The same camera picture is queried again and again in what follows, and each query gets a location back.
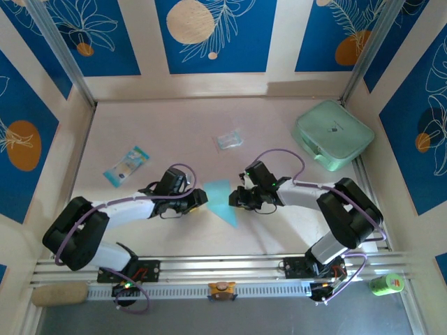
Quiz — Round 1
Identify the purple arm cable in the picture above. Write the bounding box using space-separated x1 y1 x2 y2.
55 163 198 313
254 149 387 304

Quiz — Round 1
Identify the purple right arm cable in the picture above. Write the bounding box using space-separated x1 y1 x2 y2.
254 149 387 304

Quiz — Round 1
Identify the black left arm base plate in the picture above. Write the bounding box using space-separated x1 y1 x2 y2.
96 258 161 283

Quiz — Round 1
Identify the aluminium side rail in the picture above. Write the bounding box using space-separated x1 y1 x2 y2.
352 156 391 252

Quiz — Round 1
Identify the mint green zip pouch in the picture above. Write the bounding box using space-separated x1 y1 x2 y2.
291 99 376 172

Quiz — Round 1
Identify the aluminium mounting rail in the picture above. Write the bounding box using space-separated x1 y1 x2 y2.
29 253 416 289

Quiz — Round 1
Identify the blue wet wipes packet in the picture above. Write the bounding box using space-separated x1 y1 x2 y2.
103 145 151 189

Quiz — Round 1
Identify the clear plastic packet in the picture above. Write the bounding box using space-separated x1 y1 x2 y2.
212 128 244 151

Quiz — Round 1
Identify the aluminium corner post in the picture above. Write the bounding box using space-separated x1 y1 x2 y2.
26 0 97 107
340 0 408 105

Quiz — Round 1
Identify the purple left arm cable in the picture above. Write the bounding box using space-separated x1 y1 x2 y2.
55 163 198 313

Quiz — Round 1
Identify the teal square paper sheet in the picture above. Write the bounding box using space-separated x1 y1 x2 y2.
203 179 240 230

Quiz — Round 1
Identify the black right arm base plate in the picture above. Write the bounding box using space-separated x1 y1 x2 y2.
283 256 346 280

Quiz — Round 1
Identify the green can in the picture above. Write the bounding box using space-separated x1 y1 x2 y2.
369 273 405 297

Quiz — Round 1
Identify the beige foam roll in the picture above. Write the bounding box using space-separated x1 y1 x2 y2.
30 282 89 308

